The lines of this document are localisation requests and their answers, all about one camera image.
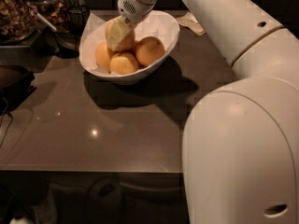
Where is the crumpled paper napkin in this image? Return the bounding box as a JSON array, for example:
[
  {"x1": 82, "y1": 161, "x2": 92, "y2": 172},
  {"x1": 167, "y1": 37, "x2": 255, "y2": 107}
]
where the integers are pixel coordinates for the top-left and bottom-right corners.
[{"x1": 177, "y1": 12, "x2": 206, "y2": 35}]

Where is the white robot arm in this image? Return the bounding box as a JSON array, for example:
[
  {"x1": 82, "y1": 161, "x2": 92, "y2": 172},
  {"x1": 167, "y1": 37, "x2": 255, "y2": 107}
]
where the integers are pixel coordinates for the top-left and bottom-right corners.
[{"x1": 118, "y1": 0, "x2": 299, "y2": 224}]

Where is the large glass snack jar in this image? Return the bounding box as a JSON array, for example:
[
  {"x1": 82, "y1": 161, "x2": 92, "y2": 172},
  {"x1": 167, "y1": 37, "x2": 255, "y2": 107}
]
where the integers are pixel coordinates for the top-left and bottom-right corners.
[{"x1": 0, "y1": 0, "x2": 36, "y2": 45}]

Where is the black wire cup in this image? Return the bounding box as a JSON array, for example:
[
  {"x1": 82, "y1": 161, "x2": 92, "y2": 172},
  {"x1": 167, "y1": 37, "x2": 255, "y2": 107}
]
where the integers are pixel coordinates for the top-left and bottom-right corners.
[{"x1": 67, "y1": 5, "x2": 90, "y2": 31}]

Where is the black device with cable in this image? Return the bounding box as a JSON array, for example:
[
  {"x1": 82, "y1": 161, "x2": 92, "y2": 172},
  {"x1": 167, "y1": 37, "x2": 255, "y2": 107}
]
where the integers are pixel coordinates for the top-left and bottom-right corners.
[{"x1": 0, "y1": 65, "x2": 36, "y2": 115}]

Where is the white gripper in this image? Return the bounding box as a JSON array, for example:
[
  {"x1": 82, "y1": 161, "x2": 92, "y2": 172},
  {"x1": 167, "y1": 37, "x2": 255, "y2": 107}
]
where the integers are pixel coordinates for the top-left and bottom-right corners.
[{"x1": 106, "y1": 0, "x2": 172, "y2": 52}]

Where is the metal tray stand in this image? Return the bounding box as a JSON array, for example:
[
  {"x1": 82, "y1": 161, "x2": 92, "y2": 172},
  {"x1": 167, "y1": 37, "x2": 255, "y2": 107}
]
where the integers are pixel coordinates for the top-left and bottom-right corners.
[{"x1": 0, "y1": 28, "x2": 58, "y2": 72}]

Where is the white oval bowl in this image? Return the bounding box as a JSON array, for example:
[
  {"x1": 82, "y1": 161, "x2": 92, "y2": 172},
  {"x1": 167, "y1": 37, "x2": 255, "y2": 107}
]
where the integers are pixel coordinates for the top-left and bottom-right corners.
[{"x1": 79, "y1": 10, "x2": 180, "y2": 85}]

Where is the orange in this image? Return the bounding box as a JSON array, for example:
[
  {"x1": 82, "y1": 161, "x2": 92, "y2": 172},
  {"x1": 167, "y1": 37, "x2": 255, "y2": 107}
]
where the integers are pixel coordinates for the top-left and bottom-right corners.
[
  {"x1": 105, "y1": 18, "x2": 136, "y2": 53},
  {"x1": 110, "y1": 52, "x2": 139, "y2": 75},
  {"x1": 95, "y1": 41, "x2": 116, "y2": 73},
  {"x1": 135, "y1": 36, "x2": 165, "y2": 67}
]

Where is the white spoon handle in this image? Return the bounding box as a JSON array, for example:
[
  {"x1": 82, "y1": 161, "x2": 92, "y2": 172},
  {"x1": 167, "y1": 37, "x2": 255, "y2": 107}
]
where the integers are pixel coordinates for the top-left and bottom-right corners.
[{"x1": 21, "y1": 0, "x2": 58, "y2": 32}]

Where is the small glass snack jar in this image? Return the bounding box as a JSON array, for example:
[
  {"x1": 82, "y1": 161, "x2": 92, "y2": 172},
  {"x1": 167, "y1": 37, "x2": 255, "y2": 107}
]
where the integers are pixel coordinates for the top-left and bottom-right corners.
[{"x1": 25, "y1": 0, "x2": 68, "y2": 24}]

